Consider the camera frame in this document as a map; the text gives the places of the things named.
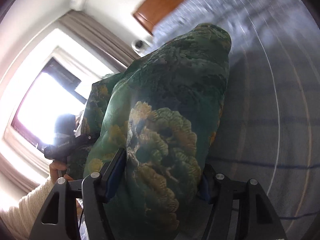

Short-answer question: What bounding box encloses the brown wooden headboard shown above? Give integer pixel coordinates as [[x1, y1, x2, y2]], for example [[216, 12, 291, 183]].
[[132, 0, 184, 35]]

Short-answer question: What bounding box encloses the bright window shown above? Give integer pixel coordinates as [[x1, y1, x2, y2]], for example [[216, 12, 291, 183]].
[[11, 57, 90, 147]]

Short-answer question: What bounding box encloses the beige curtain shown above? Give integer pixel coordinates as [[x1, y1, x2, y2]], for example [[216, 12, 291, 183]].
[[58, 10, 140, 72]]

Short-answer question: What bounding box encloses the left hand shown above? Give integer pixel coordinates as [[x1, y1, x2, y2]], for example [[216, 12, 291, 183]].
[[49, 160, 67, 184]]

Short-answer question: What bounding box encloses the cream knit sleeve forearm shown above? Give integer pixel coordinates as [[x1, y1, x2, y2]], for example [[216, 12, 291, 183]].
[[1, 178, 54, 239]]

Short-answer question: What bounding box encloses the blue grey checked bedsheet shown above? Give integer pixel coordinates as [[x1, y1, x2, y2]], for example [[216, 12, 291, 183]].
[[152, 0, 319, 239]]

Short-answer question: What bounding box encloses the white security camera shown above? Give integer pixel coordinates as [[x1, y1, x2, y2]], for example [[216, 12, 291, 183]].
[[131, 40, 148, 55]]

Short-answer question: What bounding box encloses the green floral padded jacket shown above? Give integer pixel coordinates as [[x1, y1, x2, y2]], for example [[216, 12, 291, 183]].
[[67, 23, 232, 239]]

